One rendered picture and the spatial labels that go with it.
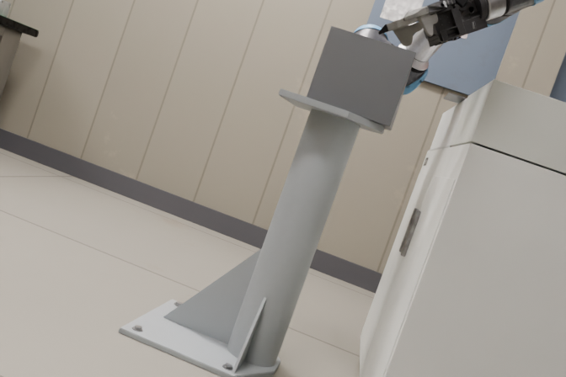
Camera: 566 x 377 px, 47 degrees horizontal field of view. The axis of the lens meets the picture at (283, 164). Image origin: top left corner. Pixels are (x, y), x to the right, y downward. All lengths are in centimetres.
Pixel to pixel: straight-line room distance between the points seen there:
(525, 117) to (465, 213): 25
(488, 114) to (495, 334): 48
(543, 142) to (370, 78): 59
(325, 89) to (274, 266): 55
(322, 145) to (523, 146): 65
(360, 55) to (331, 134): 24
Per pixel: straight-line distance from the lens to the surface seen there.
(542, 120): 151
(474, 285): 150
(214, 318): 211
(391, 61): 190
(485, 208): 149
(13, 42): 434
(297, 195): 192
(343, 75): 190
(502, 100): 150
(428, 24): 133
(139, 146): 417
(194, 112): 406
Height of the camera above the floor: 69
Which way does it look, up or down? 2 degrees down
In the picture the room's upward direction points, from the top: 19 degrees clockwise
